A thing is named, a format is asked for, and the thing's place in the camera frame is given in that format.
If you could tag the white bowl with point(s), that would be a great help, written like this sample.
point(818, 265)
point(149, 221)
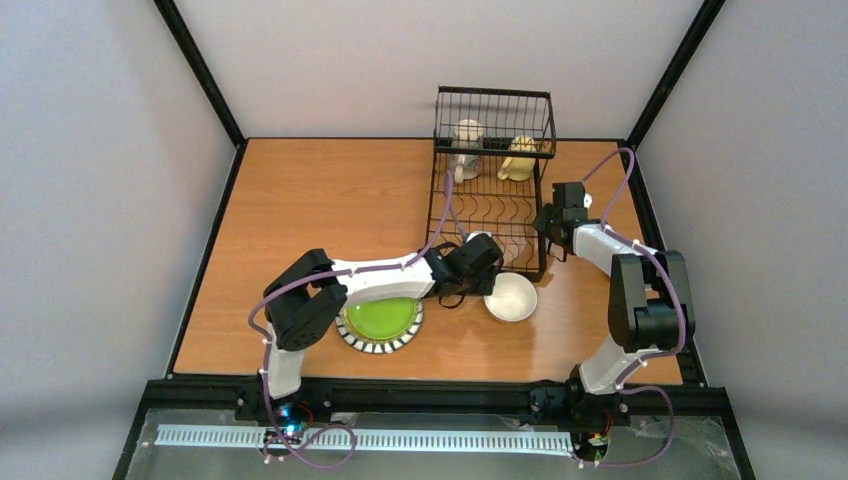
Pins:
point(513, 299)

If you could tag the tall patterned ceramic cup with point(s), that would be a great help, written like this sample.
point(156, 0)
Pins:
point(467, 138)

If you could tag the black wire dish rack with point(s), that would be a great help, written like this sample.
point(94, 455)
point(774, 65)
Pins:
point(505, 208)

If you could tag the yellow ceramic mug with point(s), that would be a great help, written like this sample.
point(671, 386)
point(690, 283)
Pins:
point(515, 168)

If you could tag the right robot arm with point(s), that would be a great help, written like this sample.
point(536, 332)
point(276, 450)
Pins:
point(649, 309)

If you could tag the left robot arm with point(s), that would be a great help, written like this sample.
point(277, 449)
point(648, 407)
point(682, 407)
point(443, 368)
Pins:
point(301, 305)

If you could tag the green plate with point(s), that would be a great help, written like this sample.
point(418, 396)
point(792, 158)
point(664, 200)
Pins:
point(382, 320)

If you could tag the striped plate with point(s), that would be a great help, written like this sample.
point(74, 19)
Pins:
point(375, 347)

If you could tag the white cable duct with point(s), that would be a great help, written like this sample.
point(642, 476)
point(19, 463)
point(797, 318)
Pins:
point(513, 442)

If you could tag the black enclosure frame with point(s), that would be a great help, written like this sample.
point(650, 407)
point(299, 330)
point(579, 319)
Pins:
point(538, 400)

